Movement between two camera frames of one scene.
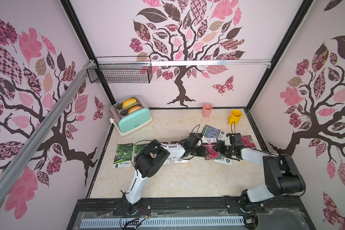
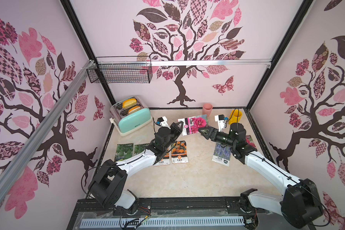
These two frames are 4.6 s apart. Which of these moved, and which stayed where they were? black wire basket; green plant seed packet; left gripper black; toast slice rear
Moved: left gripper black
Stayed: green plant seed packet; black wire basket; toast slice rear
